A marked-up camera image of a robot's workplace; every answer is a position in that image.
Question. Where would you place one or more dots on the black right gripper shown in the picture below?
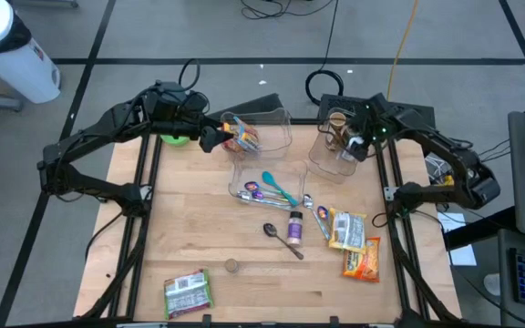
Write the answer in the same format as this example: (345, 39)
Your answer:
(371, 134)

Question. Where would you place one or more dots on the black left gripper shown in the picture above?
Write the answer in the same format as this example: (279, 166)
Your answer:
(182, 127)

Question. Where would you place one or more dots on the tan lidded seasoning jar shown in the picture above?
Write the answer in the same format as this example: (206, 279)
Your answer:
(337, 125)

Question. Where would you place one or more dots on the blue-edged beef ramen packet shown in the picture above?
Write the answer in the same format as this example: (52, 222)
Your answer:
(244, 136)

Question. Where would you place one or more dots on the teal spoon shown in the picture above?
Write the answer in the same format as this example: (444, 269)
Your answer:
(269, 177)

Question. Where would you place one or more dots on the yellow ramen packet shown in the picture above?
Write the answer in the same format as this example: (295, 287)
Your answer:
(346, 231)

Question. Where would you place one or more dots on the pink spice jar black lid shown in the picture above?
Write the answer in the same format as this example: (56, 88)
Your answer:
(295, 228)

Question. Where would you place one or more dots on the orange ramen packet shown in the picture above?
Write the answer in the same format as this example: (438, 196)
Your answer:
(363, 264)

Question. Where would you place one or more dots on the small cork-stoppered spice jar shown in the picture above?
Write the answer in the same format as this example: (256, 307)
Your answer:
(231, 265)

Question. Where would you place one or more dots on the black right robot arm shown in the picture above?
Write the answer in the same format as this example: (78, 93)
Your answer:
(449, 150)

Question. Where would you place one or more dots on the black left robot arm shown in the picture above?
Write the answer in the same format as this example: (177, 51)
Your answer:
(85, 136)

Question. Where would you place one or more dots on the green-edged food packet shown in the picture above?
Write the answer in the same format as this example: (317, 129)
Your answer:
(187, 294)

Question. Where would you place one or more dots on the green plastic bowl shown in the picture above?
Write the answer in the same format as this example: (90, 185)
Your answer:
(175, 140)

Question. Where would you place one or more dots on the clear plastic container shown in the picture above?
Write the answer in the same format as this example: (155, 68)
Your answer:
(290, 173)
(276, 127)
(326, 164)

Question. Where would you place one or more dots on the yellow plug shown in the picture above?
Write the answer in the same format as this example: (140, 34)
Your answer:
(448, 181)

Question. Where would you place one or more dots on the dark grey metal spoon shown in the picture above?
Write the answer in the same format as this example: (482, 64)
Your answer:
(270, 229)

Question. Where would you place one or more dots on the white paper sheet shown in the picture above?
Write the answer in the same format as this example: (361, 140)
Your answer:
(465, 257)

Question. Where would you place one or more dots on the white computer mouse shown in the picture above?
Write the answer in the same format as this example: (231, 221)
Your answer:
(491, 283)

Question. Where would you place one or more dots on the white trash can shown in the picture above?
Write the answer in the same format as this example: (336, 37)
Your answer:
(16, 64)

